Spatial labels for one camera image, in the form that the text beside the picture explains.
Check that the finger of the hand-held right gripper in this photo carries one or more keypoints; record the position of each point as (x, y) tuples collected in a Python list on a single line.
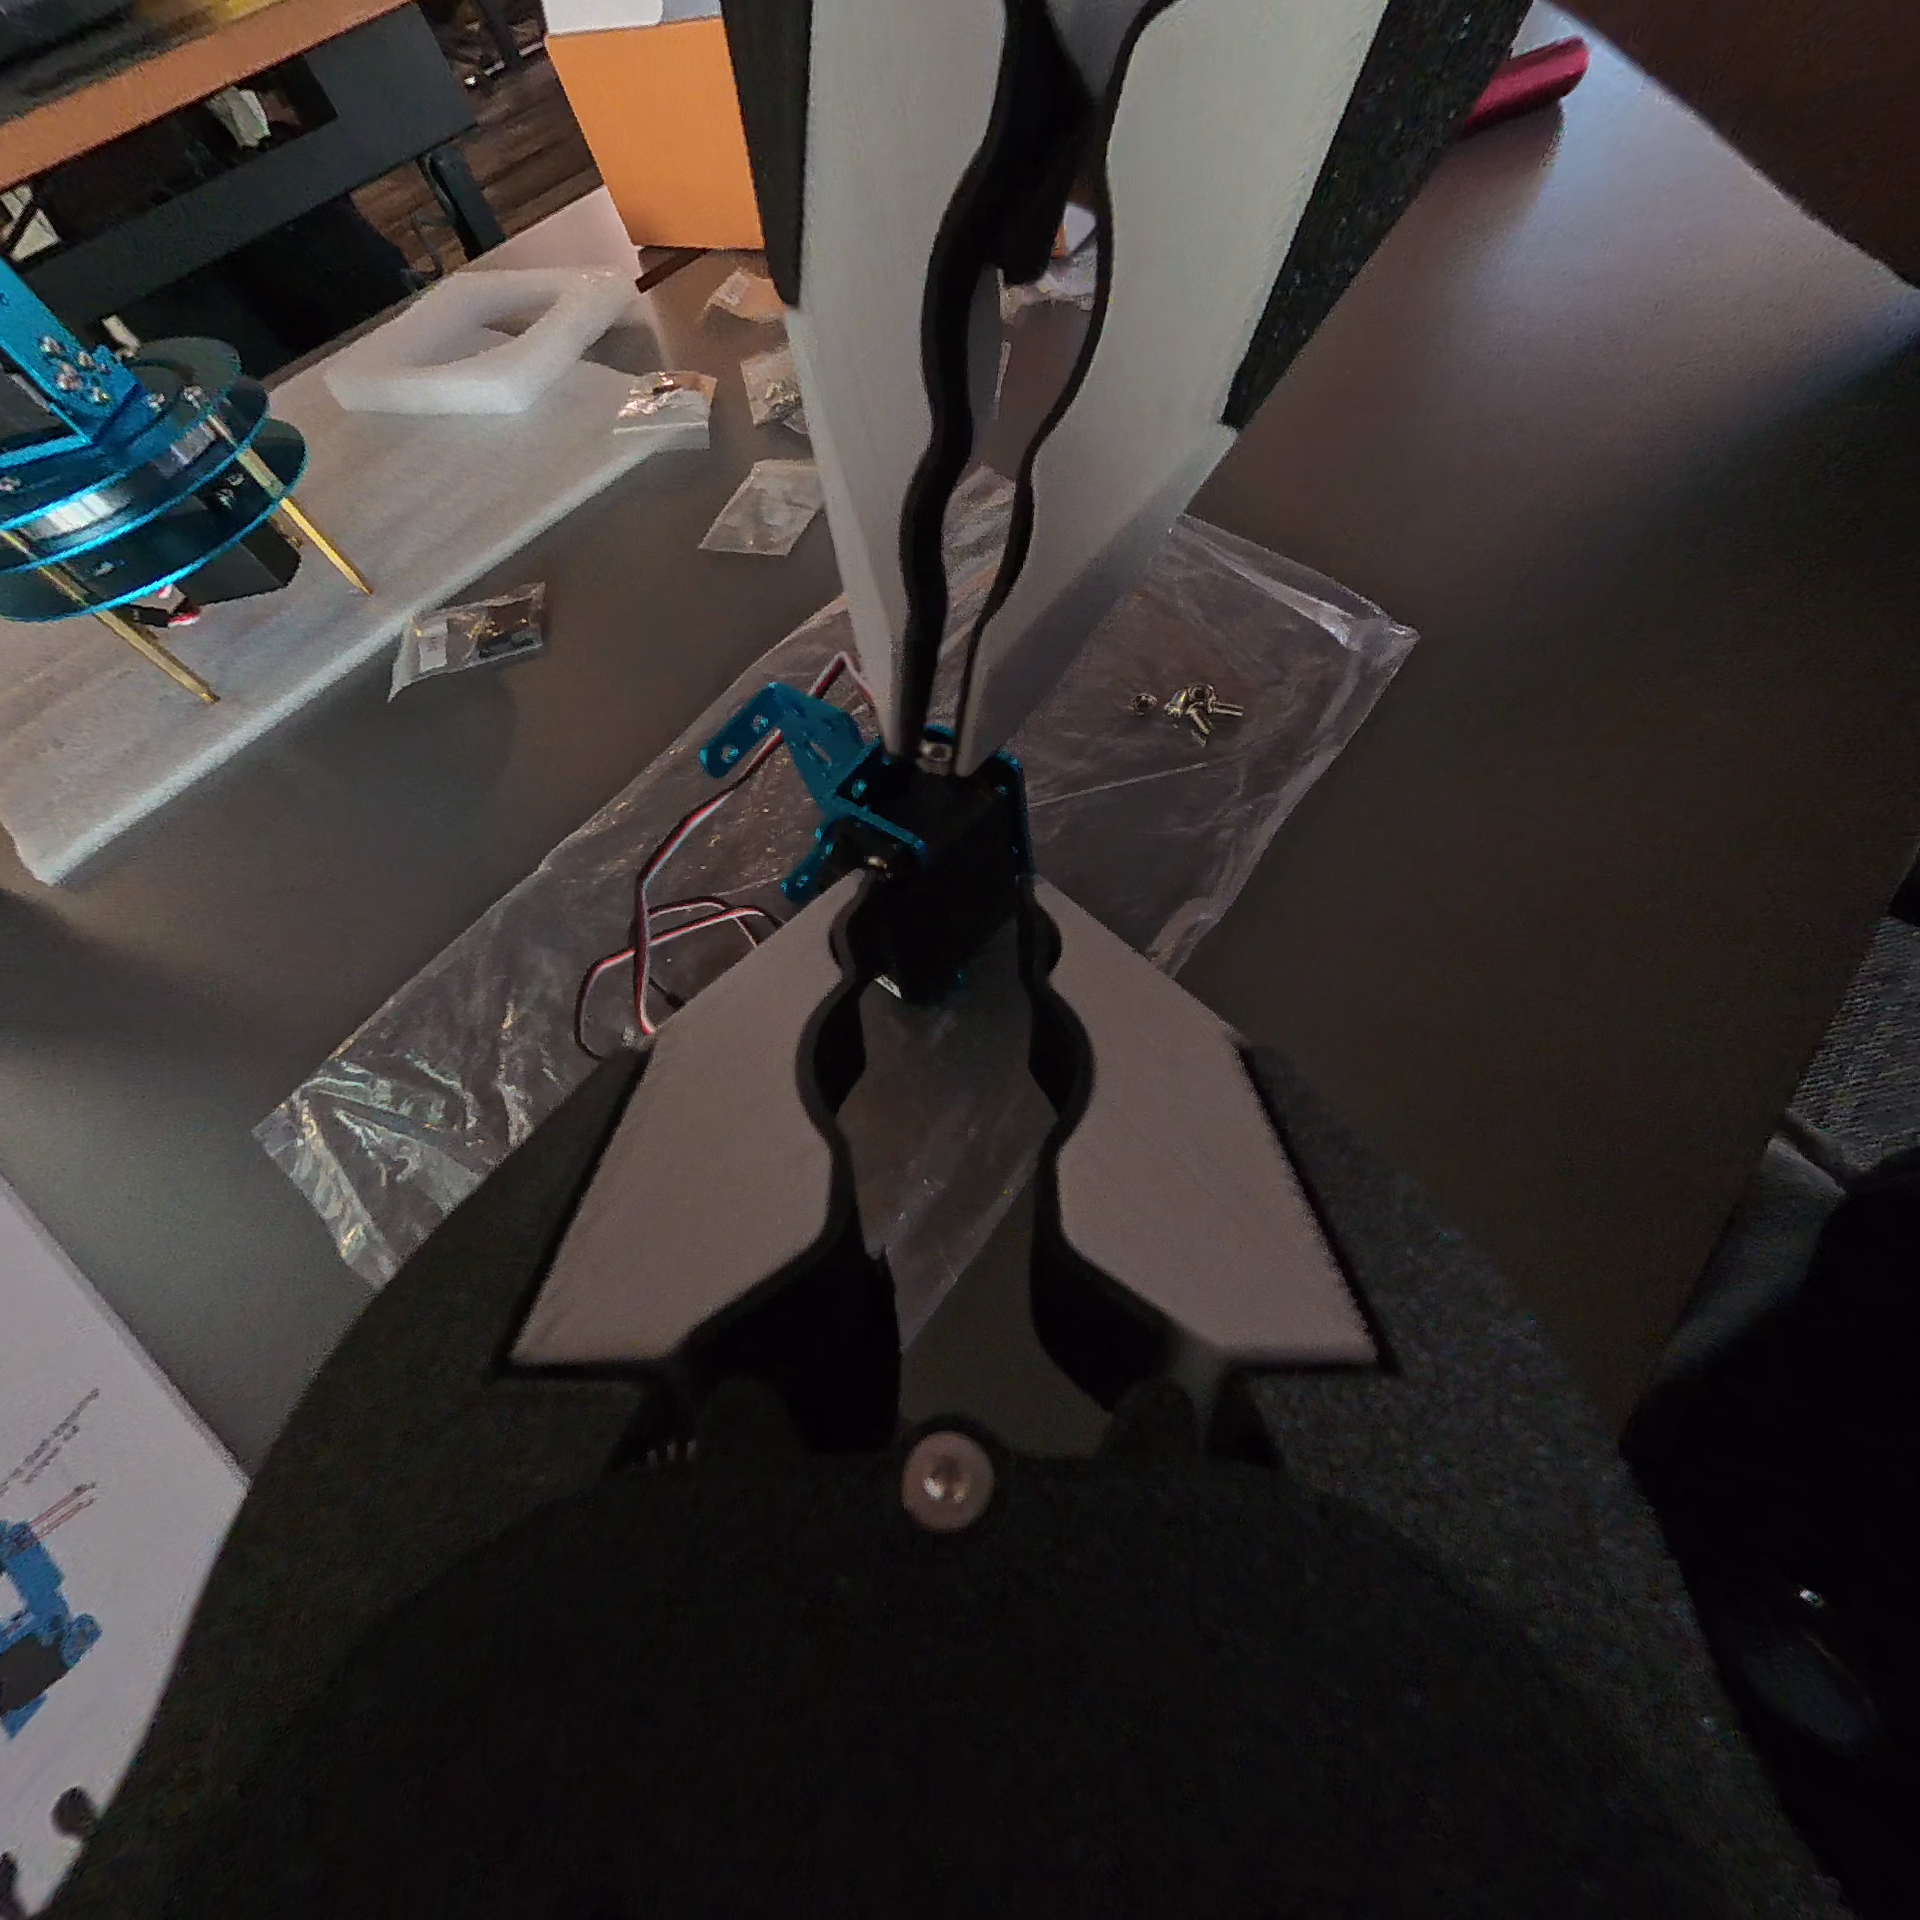
[(869, 301), (1201, 224)]

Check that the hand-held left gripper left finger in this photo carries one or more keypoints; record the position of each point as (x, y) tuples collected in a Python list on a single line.
[(662, 1202)]

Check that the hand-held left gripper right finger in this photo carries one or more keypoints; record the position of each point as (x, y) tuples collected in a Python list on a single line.
[(1214, 1202)]

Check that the blue toy robot arm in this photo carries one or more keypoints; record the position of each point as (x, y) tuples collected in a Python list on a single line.
[(135, 482)]

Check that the grey desk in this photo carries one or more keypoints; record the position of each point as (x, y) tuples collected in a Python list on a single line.
[(1501, 750)]

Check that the small clear parts bag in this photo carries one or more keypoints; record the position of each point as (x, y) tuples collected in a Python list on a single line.
[(668, 406)]

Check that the clear plastic bag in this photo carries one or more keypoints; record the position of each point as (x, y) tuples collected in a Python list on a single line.
[(495, 1020)]

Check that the orange cardboard box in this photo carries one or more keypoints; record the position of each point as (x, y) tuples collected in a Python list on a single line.
[(675, 136)]

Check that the cluster of small screws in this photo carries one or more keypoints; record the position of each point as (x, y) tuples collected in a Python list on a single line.
[(1193, 714)]

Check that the small bag of black parts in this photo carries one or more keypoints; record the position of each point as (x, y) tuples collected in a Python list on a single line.
[(475, 639)]

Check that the white foam sheet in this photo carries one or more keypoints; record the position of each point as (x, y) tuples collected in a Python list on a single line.
[(375, 494)]

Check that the open instruction manual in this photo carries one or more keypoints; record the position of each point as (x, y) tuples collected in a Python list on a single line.
[(91, 1424)]

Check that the person's black clothed torso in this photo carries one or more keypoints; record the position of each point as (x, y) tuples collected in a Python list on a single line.
[(1799, 1500)]

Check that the wooden table with dark panel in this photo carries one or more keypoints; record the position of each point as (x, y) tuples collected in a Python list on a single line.
[(225, 90)]

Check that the white foam frame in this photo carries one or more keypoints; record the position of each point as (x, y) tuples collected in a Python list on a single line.
[(405, 382)]

